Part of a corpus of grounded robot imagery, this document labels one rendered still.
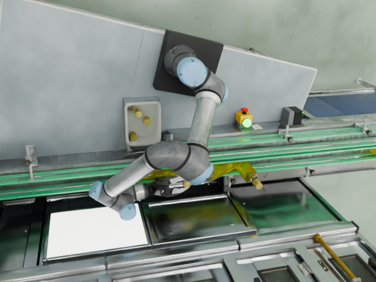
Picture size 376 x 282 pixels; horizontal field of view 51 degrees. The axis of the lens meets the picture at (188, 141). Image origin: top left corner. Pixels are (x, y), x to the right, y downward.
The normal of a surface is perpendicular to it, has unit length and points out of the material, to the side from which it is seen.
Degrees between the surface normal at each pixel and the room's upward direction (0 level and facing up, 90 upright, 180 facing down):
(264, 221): 90
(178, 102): 0
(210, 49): 3
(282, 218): 90
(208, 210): 90
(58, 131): 0
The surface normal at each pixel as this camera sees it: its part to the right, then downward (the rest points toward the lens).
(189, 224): 0.02, -0.91
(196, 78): 0.18, 0.36
